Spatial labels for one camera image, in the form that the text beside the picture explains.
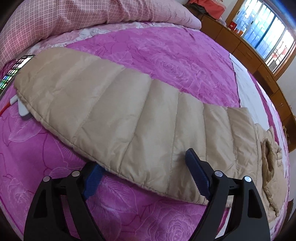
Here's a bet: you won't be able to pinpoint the magenta white floral bedspread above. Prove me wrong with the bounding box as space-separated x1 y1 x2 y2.
0 21 291 241

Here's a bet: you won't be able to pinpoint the white charger with red cable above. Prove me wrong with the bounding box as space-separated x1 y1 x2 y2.
0 95 33 121

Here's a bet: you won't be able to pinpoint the brown wooden cabinet row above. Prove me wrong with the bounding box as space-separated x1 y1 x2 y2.
185 2 295 146

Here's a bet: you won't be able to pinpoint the pink checked rolled duvet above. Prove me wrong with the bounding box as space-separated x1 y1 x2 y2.
1 1 202 67

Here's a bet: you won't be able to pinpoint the beige quilted down jacket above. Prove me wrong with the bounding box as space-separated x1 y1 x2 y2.
14 48 288 220

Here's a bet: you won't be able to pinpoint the window with metal bars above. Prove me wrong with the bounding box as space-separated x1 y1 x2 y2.
222 1 295 80

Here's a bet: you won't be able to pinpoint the smartphone with lit screen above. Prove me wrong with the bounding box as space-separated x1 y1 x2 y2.
1 55 34 97

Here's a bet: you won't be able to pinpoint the red clothes on cabinet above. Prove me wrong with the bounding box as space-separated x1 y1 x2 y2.
186 0 226 20

